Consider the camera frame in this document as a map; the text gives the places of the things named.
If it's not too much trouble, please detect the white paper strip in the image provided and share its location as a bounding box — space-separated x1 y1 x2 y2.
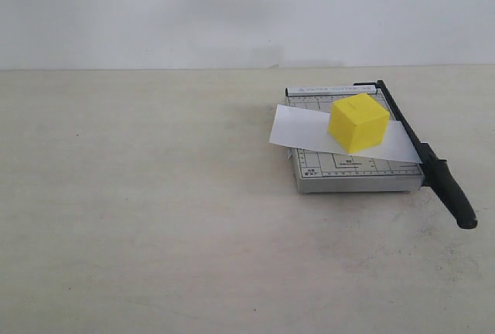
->
269 104 421 163

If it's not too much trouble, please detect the yellow foam cube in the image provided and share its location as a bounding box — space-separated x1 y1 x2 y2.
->
327 94 391 154

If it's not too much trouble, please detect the grey paper cutter base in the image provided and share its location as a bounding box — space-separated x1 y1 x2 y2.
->
285 82 423 193

